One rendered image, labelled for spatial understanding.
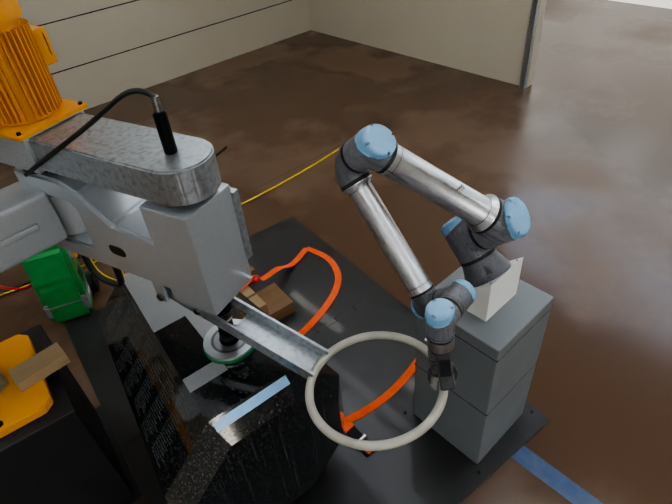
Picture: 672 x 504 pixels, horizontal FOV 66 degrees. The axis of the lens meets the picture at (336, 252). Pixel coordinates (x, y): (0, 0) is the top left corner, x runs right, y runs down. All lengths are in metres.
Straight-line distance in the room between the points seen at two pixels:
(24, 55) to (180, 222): 0.75
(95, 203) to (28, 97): 0.39
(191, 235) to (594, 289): 2.73
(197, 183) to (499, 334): 1.26
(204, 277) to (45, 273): 2.08
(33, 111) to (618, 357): 3.03
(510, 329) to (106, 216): 1.55
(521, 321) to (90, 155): 1.65
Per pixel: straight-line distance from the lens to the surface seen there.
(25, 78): 2.00
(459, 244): 2.05
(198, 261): 1.69
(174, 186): 1.56
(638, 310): 3.66
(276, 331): 1.99
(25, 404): 2.40
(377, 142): 1.63
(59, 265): 3.68
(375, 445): 1.68
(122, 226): 1.93
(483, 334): 2.11
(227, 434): 1.99
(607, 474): 2.90
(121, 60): 7.14
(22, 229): 2.16
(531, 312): 2.23
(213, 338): 2.17
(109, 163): 1.70
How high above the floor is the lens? 2.41
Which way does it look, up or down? 40 degrees down
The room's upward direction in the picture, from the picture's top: 6 degrees counter-clockwise
